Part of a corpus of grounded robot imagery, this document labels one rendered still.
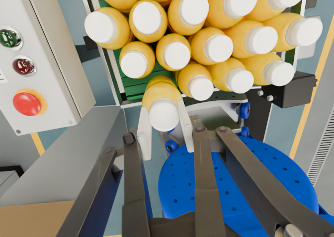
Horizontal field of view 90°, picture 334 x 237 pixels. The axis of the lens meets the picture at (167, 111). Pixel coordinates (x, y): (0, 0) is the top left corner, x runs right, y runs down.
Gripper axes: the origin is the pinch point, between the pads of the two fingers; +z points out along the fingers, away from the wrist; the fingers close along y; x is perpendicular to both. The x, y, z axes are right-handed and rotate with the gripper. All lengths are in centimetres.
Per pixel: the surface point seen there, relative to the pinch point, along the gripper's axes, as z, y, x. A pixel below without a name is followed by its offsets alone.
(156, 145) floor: 118, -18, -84
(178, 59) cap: 9.9, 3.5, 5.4
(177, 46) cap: 9.8, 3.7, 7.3
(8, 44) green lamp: 6.6, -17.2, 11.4
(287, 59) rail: 21.8, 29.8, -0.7
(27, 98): 6.6, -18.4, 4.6
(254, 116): 103, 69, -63
